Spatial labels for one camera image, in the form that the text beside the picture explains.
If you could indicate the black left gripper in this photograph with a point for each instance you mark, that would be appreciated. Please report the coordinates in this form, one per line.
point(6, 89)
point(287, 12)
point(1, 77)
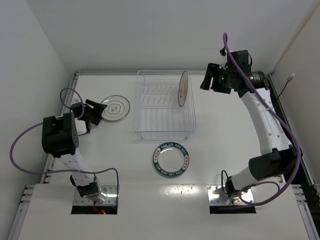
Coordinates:
point(92, 113)

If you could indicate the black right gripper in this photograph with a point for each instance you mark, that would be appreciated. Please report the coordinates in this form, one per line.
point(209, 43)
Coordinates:
point(216, 78)

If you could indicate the white plate black ring pattern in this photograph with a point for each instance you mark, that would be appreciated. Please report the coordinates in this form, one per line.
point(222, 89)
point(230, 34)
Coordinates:
point(117, 108)

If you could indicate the white plate orange pattern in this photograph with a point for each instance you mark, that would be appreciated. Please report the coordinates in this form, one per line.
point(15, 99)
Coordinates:
point(183, 88)

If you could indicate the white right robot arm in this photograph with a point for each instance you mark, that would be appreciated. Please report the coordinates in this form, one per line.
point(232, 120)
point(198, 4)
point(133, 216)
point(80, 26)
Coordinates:
point(278, 154)

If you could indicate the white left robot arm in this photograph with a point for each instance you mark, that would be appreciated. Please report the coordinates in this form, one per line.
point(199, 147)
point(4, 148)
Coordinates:
point(60, 139)

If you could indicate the green rimmed lettered plate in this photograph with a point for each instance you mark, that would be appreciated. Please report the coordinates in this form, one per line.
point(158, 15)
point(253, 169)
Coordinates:
point(170, 159)

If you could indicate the clear wire dish rack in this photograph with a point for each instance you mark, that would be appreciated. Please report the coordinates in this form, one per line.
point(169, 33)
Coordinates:
point(158, 115)

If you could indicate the black wall cable white plug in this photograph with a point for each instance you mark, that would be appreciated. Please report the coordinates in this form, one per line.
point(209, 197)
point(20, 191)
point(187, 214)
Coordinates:
point(289, 79)

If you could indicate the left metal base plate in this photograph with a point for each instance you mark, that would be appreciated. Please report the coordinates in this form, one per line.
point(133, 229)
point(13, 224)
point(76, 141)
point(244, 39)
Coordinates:
point(107, 197)

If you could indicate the metal base plate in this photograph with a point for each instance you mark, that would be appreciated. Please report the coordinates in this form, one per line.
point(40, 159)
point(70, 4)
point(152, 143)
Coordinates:
point(107, 197)
point(218, 198)

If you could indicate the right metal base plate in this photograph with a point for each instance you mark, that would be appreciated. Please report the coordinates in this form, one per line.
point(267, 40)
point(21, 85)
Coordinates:
point(218, 198)

